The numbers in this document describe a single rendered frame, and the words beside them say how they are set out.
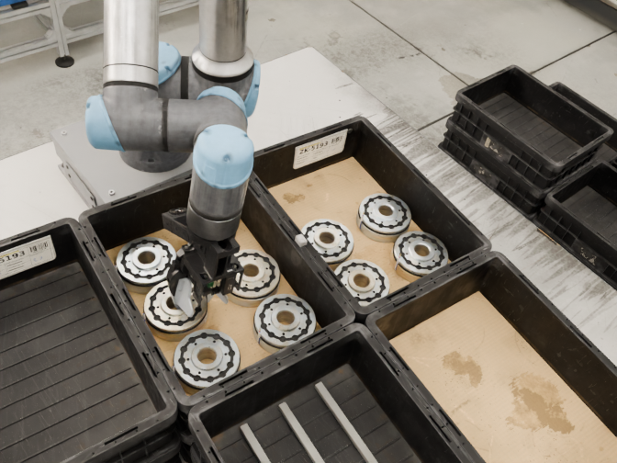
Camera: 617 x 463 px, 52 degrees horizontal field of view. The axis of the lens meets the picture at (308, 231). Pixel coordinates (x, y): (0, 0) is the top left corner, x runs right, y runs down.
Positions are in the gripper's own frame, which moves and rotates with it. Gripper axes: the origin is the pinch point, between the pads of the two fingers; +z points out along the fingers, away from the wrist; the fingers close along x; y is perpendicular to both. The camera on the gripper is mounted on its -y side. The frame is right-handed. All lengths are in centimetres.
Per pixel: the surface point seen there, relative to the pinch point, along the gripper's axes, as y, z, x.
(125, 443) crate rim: 20.5, -4.6, -20.4
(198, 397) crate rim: 19.8, -6.7, -9.7
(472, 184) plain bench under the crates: -7, 5, 79
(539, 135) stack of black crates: -26, 19, 138
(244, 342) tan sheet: 10.5, 1.6, 4.4
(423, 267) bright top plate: 14.3, -5.8, 38.5
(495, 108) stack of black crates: -43, 20, 134
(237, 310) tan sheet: 4.4, 1.4, 6.3
